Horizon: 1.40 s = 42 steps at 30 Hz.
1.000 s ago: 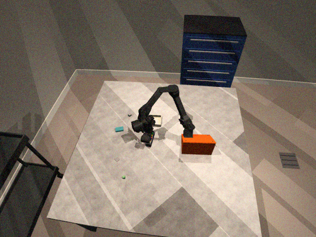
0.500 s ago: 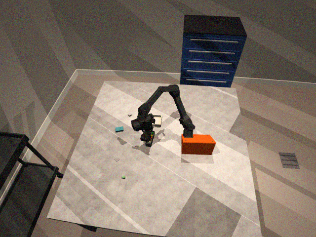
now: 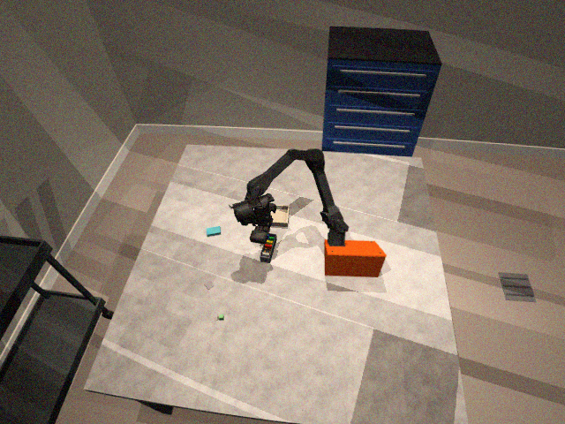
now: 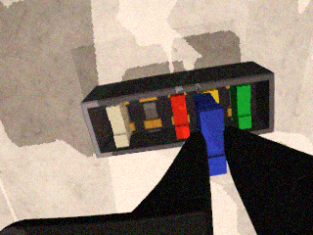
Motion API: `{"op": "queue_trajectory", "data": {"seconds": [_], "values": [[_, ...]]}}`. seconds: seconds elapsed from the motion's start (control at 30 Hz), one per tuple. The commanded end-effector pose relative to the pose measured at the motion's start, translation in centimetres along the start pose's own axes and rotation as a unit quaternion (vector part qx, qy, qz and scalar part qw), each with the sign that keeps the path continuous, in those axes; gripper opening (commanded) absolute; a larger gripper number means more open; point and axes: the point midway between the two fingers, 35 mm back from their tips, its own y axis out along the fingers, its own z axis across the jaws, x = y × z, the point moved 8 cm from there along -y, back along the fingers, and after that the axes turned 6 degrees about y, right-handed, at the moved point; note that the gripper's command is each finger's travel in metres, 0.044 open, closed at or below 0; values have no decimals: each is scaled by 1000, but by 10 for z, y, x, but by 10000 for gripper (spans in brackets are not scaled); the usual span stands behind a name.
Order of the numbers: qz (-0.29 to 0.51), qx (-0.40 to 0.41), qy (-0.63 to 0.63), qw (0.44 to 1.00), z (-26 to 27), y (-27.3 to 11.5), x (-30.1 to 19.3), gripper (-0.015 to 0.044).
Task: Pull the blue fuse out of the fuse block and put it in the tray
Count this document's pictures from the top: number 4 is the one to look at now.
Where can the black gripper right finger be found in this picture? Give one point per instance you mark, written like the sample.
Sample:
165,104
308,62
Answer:
274,181

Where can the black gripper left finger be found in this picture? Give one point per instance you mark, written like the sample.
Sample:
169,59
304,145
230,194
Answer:
180,204

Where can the dark grey fuse block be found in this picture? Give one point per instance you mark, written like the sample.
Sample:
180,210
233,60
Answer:
245,91

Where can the blue fuse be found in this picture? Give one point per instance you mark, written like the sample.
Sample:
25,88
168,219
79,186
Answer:
210,121

